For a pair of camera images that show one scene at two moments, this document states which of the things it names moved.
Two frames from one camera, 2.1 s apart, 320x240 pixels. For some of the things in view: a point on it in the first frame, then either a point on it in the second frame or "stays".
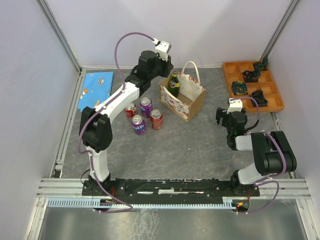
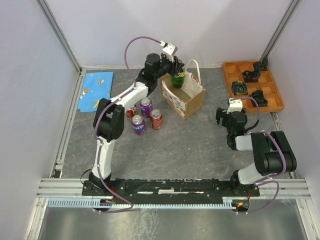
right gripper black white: [224, 113] stays
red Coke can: [156, 119] stays
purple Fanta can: [146, 106] stays
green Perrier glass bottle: [174, 84] -> [178, 79]
